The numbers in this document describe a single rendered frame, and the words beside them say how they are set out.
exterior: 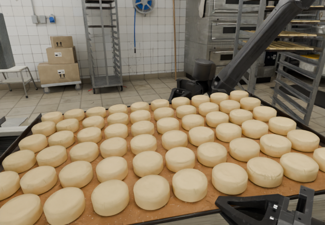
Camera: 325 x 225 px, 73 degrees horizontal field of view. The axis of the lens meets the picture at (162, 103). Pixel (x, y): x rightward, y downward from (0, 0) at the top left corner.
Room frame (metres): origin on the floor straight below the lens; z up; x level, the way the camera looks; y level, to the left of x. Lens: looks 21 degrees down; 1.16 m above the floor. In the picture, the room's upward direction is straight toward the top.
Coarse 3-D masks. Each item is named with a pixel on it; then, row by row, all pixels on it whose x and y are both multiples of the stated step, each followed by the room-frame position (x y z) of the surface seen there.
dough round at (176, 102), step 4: (172, 100) 0.57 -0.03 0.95; (176, 100) 0.56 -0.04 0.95; (180, 100) 0.56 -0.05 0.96; (184, 100) 0.56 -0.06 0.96; (188, 100) 0.56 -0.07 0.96; (172, 104) 0.56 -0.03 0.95; (176, 104) 0.55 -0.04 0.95; (180, 104) 0.54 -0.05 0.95; (184, 104) 0.54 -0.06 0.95; (188, 104) 0.55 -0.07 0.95; (176, 108) 0.55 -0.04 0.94
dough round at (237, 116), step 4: (232, 112) 0.46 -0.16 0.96; (236, 112) 0.46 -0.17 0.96; (240, 112) 0.46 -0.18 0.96; (244, 112) 0.46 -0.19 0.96; (248, 112) 0.46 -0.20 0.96; (232, 116) 0.45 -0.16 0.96; (236, 116) 0.44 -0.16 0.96; (240, 116) 0.44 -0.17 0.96; (244, 116) 0.44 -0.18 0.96; (248, 116) 0.44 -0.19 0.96; (232, 120) 0.45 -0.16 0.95; (236, 120) 0.44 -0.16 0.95; (240, 120) 0.44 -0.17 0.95; (244, 120) 0.43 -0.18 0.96; (236, 124) 0.44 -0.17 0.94; (240, 124) 0.44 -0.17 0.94
